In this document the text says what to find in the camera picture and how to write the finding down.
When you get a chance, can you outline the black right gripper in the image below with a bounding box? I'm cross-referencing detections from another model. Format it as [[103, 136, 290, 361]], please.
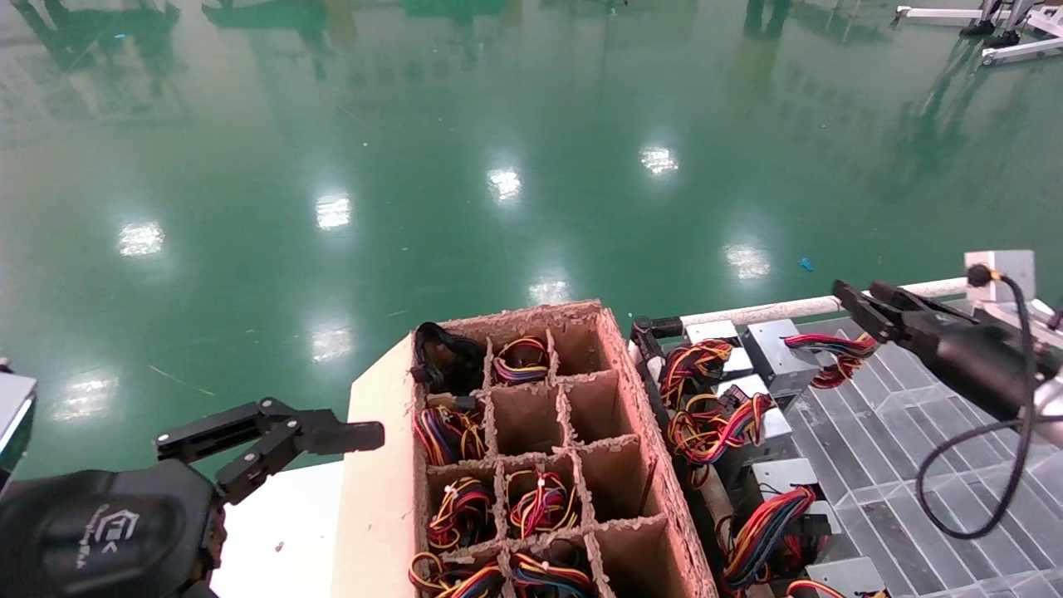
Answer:
[[833, 280, 1043, 420]]

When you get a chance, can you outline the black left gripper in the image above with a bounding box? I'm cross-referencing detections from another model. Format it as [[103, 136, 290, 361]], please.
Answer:
[[0, 459, 227, 598]]

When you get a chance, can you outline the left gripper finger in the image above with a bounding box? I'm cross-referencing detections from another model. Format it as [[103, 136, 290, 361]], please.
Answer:
[[154, 397, 385, 506]]

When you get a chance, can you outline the cardboard box with dividers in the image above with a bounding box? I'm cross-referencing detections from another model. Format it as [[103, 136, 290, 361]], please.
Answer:
[[332, 299, 719, 598]]

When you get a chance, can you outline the clear plastic divider tray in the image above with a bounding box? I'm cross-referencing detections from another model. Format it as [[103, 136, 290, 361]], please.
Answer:
[[781, 320, 1063, 598]]

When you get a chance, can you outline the white pipe cart frame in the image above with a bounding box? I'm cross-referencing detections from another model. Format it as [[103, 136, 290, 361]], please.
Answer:
[[629, 277, 981, 541]]

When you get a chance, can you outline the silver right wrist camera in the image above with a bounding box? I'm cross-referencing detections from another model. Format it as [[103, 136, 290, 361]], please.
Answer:
[[963, 249, 1063, 354]]

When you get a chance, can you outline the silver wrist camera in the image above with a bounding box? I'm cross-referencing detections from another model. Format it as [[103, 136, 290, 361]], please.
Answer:
[[0, 359, 38, 491], [963, 249, 1063, 354]]

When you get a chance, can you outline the power supply with black wires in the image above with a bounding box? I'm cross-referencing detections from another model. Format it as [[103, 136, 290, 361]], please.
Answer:
[[413, 322, 487, 395]]

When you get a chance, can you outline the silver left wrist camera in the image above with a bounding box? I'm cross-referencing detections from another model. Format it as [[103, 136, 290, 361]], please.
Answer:
[[0, 359, 38, 491]]

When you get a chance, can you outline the long black camera cable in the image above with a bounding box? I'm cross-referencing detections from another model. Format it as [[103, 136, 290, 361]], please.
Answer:
[[916, 264, 1063, 541]]

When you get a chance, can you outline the servo with coloured wires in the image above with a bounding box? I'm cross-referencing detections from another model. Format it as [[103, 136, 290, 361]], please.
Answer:
[[662, 320, 752, 387], [667, 374, 794, 468], [718, 458, 833, 586]]

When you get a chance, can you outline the white base frame stand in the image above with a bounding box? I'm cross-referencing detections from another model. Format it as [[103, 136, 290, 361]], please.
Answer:
[[895, 0, 1063, 66]]

